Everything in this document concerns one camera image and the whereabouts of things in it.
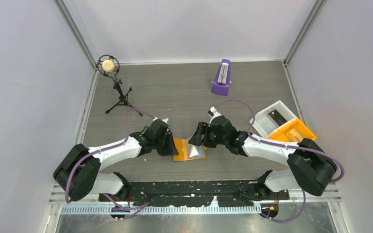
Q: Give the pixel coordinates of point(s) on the purple metronome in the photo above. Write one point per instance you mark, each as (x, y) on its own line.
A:
(220, 85)

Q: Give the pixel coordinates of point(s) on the black device in white bin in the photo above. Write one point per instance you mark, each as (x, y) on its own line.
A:
(277, 118)

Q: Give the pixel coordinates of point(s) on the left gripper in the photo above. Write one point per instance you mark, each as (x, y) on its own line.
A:
(171, 149)

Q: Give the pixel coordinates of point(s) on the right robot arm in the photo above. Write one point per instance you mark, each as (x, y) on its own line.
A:
(307, 168)

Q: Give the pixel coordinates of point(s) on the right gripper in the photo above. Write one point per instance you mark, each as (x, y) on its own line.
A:
(202, 129)

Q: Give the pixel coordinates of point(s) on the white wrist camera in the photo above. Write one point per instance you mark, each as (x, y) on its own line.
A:
(164, 120)
(213, 113)

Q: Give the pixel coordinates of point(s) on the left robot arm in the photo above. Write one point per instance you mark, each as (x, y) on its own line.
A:
(79, 173)

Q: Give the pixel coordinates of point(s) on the orange leather card holder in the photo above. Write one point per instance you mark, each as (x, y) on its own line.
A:
(187, 152)

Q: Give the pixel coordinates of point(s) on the white plastic bin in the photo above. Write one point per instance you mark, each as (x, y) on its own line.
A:
(265, 125)

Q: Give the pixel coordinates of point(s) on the orange plastic bin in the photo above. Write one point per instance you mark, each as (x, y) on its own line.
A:
(280, 133)

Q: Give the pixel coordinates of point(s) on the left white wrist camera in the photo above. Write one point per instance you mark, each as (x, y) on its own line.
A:
(164, 120)

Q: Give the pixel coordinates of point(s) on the microphone on black tripod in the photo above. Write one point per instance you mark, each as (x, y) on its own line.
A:
(109, 66)

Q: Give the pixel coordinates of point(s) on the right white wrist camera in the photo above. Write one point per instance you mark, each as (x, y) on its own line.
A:
(213, 113)

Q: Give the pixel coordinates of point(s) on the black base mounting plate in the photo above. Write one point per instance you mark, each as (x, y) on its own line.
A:
(229, 193)

